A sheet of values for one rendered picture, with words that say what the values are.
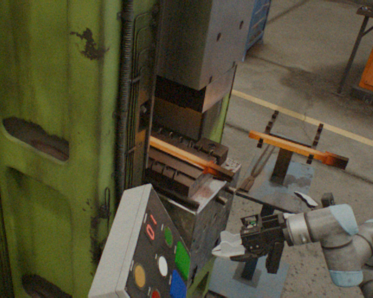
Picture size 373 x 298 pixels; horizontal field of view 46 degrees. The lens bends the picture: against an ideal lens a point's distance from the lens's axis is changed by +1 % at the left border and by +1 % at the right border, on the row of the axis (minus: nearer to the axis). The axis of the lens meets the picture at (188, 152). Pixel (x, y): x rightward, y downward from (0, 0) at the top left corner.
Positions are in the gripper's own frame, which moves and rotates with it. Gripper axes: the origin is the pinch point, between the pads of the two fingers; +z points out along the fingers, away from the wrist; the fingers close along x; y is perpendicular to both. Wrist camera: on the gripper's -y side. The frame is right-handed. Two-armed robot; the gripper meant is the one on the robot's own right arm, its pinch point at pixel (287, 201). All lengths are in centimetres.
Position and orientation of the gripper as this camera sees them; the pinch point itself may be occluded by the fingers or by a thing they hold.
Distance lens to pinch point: 151.2
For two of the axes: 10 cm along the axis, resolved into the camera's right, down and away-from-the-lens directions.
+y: -1.3, 8.1, 5.7
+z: -8.6, -3.8, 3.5
